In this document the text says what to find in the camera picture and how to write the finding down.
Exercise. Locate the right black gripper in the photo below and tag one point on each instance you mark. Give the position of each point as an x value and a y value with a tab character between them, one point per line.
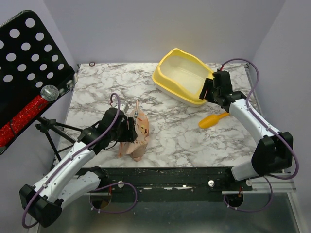
208	88

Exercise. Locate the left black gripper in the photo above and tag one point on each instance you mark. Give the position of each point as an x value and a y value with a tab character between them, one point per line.
130	135

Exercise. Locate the pink cat litter bag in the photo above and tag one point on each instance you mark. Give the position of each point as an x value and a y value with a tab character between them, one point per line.
136	149

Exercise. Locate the yellow plastic litter scoop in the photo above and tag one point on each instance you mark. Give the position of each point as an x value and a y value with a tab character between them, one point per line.
212	120

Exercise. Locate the yellow plastic litter box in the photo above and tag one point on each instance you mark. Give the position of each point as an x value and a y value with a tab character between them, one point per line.
181	76

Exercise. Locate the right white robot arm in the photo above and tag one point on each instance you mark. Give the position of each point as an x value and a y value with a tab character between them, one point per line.
274	148

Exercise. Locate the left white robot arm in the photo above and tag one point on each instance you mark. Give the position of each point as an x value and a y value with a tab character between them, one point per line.
44	201

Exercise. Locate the red glitter microphone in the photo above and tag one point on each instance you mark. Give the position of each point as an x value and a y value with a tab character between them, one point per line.
9	131

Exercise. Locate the black perforated music stand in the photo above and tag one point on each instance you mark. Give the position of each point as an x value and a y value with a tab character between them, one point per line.
29	60

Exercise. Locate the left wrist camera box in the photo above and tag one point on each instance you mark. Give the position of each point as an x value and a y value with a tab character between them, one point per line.
124	107

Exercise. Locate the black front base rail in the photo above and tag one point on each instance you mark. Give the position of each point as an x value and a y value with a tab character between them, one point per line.
169	184

